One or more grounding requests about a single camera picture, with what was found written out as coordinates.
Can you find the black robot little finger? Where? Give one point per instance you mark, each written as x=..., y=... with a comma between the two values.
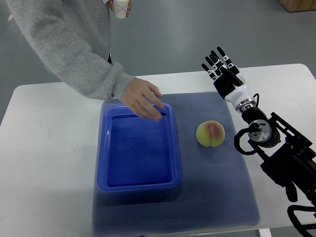
x=210, y=72

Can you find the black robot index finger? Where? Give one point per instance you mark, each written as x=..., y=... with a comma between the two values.
x=225, y=57

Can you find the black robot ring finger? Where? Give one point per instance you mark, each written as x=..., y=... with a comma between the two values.
x=214, y=67

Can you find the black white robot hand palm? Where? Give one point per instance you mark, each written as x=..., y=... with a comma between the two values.
x=238, y=96

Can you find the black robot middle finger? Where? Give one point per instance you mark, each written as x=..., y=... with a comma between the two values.
x=218, y=64

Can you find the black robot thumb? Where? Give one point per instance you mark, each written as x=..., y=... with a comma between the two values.
x=230, y=77

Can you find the blue plastic tray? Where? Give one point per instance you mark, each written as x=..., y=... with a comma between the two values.
x=137, y=154

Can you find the white paper cup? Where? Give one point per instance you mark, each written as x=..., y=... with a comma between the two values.
x=120, y=8

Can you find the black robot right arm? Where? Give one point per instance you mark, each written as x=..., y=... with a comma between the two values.
x=286, y=153

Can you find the grey sweater forearm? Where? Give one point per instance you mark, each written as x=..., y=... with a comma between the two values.
x=72, y=38

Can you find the yellow red peach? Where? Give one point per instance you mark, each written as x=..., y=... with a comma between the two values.
x=210, y=134

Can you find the person's bare hand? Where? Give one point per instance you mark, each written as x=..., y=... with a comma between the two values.
x=143, y=99

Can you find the person's hand holding cup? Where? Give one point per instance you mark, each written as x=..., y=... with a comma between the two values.
x=111, y=6

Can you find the wooden box corner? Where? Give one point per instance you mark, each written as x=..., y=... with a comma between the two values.
x=298, y=5

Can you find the blue textured mat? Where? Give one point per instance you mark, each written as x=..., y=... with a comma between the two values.
x=214, y=191

